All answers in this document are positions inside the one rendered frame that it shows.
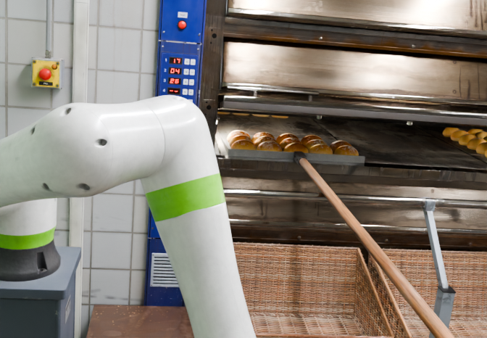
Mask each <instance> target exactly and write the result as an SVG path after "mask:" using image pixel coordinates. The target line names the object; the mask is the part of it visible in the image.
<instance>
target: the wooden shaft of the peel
mask: <svg viewBox="0 0 487 338"><path fill-rule="evenodd" d="M299 164H300V165H301V166H302V167H303V169H304V170H305V171H306V172H307V174H308V175H309V177H310V178H311V179H312V180H313V181H314V183H315V184H316V185H317V187H318V188H319V189H320V191H321V192H322V193H323V194H324V195H325V197H326V198H327V200H328V201H329V202H330V203H331V204H332V206H333V207H334V208H335V210H336V211H337V213H338V214H339V215H340V216H341V217H342V219H343V220H344V221H345V223H346V224H347V226H348V227H349V228H350V229H351V230H352V232H353V233H354V234H355V236H356V237H357V238H358V240H360V242H361V243H362V244H363V246H364V247H365V249H366V250H367V251H368V252H369V253H370V255H371V256H372V257H373V259H374V260H375V262H376V263H377V264H378V265H379V266H380V268H381V269H382V270H383V272H384V273H385V274H386V275H387V277H388V278H389V279H390V280H391V282H392V283H393V284H394V286H395V287H396V288H397V289H398V290H399V292H400V293H401V295H402V296H403V297H404V299H405V300H406V301H407V302H408V303H409V305H410V306H411V308H412V309H413V310H414V312H416V314H417V315H418V316H419V318H420V319H421V320H422V322H423V323H424V324H425V325H426V326H427V328H428V329H429V331H430V332H431V333H432V335H433V336H434V337H435V338H455V336H454V335H453V334H452V333H451V332H450V331H449V330H448V328H447V327H446V326H445V325H444V323H443V322H442V321H441V320H440V318H439V317H438V316H437V315H436V314H435V313H434V312H433V310H432V309H431V308H430V307H429V305H428V304H427V303H426V302H425V301H424V299H423V298H422V297H421V296H420V295H419V294H418V292H417V291H416V290H415V289H414V287H413V286H412V285H411V284H410V283H409V282H408V281H407V279H406V278H405V277H404V276H403V274H402V273H401V272H400V271H399V269H398V268H397V267H396V266H395V265H394V264H393V263H392V261H391V260H390V259H389V258H388V256H387V255H386V254H385V252H384V251H383V250H382V249H381V248H380V247H379V246H378V245H377V243H376V242H375V241H374V240H373V238H372V237H371V236H370V235H369V234H368V233H367V232H366V230H365V229H364V228H363V227H362V225H361V224H360V223H359V221H358V220H357V219H356V218H355V217H354V216H353V215H352V214H351V212H350V211H349V210H348V209H347V207H346V206H345V205H344V204H343V202H342V201H341V200H340V199H339V198H338V197H337V196H336V194H335V193H334V192H333V190H332V189H331V188H330V187H329V185H327V184H326V182H325V181H324V180H323V179H322V178H321V176H320V175H319V174H318V173H317V171H316V170H315V169H314V168H313V167H312V166H311V165H310V163H309V162H308V161H307V159H306V158H301V159H300V161H299Z"/></svg>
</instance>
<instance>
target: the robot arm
mask: <svg viewBox="0 0 487 338"><path fill-rule="evenodd" d="M138 179H141V184H142V187H143V190H144V193H145V195H146V199H147V202H148V203H149V207H150V210H151V214H152V216H153V218H154V222H155V224H156V226H157V230H158V232H159V235H160V237H161V240H162V243H163V245H164V247H165V250H166V253H167V256H168V257H169V260H170V263H171V266H172V269H173V271H174V273H175V277H176V279H177V281H178V285H179V287H180V291H181V294H182V296H183V300H184V303H185V305H186V310H187V312H188V317H189V320H190V322H191V327H192V330H193V335H194V338H256V335H255V333H254V329H253V326H252V323H251V319H250V316H249V312H248V309H247V306H246V301H245V298H244V293H243V290H242V286H241V280H240V277H239V273H238V267H237V263H236V256H235V252H234V248H233V240H232V236H231V231H230V223H229V218H228V211H227V207H226V202H225V195H224V191H223V187H222V181H221V177H220V172H219V168H218V164H217V159H216V156H215V150H214V147H213V143H212V138H211V136H210V132H209V127H208V125H207V121H206V119H205V117H204V115H203V113H202V112H201V110H200V109H199V108H198V107H197V106H196V105H195V104H194V103H192V102H190V101H189V100H187V99H184V98H183V97H180V96H173V95H164V96H157V97H154V98H150V99H145V100H141V101H137V102H131V103H123V104H92V103H81V102H79V103H71V104H66V105H63V106H61V107H58V108H56V109H55V110H53V111H51V112H50V113H49V114H47V115H45V116H44V117H42V118H41V119H39V120H37V121H35V122H34V123H32V124H31V125H29V126H28V127H26V128H23V129H22V130H20V131H18V132H16V133H14V134H12V135H11V136H8V137H6V138H4V139H1V140H0V280H1V281H32V280H36V279H41V278H43V277H46V276H49V275H51V274H53V273H54V272H56V271H57V270H58V269H59V267H60V264H61V256H60V254H59V253H58V252H57V249H56V247H55V244H54V230H55V228H56V225H57V198H81V197H92V196H95V195H97V194H100V193H102V192H104V191H107V190H109V189H112V188H114V187H116V186H119V185H121V184H125V183H127V182H131V181H135V180H138Z"/></svg>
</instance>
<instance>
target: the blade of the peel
mask: <svg viewBox="0 0 487 338"><path fill-rule="evenodd" d="M219 135H220V138H221V140H222V143H223V145H224V148H225V151H226V152H227V155H228V156H236V157H263V158H278V159H292V160H293V159H294V152H284V151H282V152H275V151H262V150H257V149H256V150H247V149H231V147H230V145H229V142H228V140H227V137H228V135H229V133H219ZM323 141H324V142H325V143H326V144H327V145H328V146H330V145H331V144H332V143H333V142H334V141H338V140H329V139H323ZM358 153H359V152H358ZM304 154H305V155H306V156H307V160H319V161H333V162H359V163H365V156H364V155H363V154H360V153H359V156H354V155H340V154H315V153H304Z"/></svg>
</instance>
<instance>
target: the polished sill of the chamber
mask: <svg viewBox="0 0 487 338"><path fill-rule="evenodd" d="M215 156H216V159H217V164H218V168H227V169H241V170H268V171H281V172H295V173H306V171H305V170H304V169H303V167H302V166H301V165H298V164H297V163H296V161H295V160H292V159H278V158H263V157H236V156H227V155H226V154H216V155H215ZM307 161H308V162H309V163H310V165H311V166H312V167H313V168H314V169H315V170H316V171H317V173H321V174H336V175H350V176H376V177H390V178H416V179H430V180H445V181H471V182H485V183H487V170H482V169H469V168H444V167H431V166H417V165H392V164H379V163H366V162H365V163H359V162H333V161H319V160H307Z"/></svg>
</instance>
